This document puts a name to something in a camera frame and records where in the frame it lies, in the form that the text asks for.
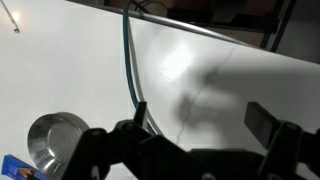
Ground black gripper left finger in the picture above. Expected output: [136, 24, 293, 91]
[62, 101, 208, 180]

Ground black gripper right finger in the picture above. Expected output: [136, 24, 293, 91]
[244, 101, 320, 180]

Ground round silver metal plate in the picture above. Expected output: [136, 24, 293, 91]
[27, 111, 91, 177]

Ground blue snack packet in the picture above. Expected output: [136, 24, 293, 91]
[0, 153, 51, 180]

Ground thin metal rod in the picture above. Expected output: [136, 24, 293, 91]
[0, 0, 20, 34]

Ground light grey cable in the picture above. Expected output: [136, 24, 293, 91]
[127, 19, 165, 136]

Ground dark blue cable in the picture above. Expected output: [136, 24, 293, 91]
[122, 5, 158, 136]

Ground black metal stand frame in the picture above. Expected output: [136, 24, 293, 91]
[259, 0, 298, 53]

